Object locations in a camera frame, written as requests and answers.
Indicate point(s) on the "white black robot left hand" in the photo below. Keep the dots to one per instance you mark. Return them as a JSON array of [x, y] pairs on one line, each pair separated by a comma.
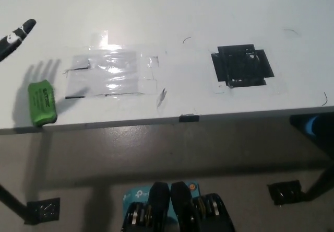
[[15, 38]]

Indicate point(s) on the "green whiteboard eraser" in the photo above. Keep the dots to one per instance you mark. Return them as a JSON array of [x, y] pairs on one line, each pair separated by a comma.
[[43, 104]]

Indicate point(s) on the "clear glossy tape patch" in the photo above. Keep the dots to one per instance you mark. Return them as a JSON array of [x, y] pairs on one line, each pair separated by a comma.
[[114, 70]]

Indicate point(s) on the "black table leg bar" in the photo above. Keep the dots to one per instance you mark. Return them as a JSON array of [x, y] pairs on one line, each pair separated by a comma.
[[13, 203], [322, 185]]

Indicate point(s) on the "black floor tape patch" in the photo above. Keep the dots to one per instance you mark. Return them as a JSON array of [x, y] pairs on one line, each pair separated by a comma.
[[43, 211], [284, 192]]

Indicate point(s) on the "small black tape strip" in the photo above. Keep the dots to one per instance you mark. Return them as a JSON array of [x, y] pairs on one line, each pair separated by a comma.
[[189, 118]]

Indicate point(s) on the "teal tp-link box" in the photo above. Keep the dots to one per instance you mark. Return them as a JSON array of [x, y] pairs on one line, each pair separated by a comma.
[[135, 195]]

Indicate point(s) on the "black tape square patch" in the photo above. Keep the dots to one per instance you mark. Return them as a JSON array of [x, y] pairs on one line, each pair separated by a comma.
[[242, 64]]

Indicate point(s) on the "black object with blue patch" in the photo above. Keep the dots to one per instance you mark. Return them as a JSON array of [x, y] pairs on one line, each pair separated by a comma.
[[297, 123]]

